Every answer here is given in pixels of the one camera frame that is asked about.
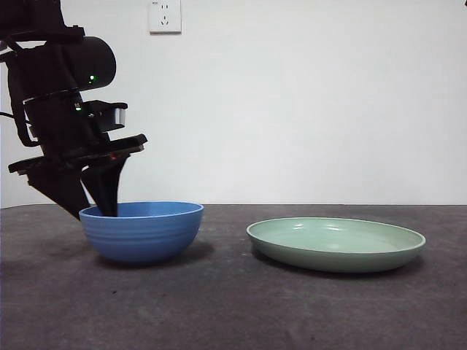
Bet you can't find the blue bowl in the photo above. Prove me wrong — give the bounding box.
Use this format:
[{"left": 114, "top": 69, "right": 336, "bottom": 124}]
[{"left": 79, "top": 201, "right": 204, "bottom": 266}]

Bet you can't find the green plate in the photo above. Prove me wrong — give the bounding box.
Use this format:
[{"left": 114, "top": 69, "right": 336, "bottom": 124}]
[{"left": 245, "top": 217, "right": 427, "bottom": 273}]

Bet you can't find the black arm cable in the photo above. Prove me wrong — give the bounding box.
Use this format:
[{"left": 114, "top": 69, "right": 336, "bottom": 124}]
[{"left": 0, "top": 87, "right": 39, "bottom": 148}]

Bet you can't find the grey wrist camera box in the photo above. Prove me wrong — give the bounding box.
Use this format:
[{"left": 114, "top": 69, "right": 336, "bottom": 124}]
[{"left": 85, "top": 101, "right": 128, "bottom": 133}]

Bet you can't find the white wall power outlet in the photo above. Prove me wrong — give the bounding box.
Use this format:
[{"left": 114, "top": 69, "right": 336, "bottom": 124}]
[{"left": 148, "top": 0, "right": 182, "bottom": 36}]

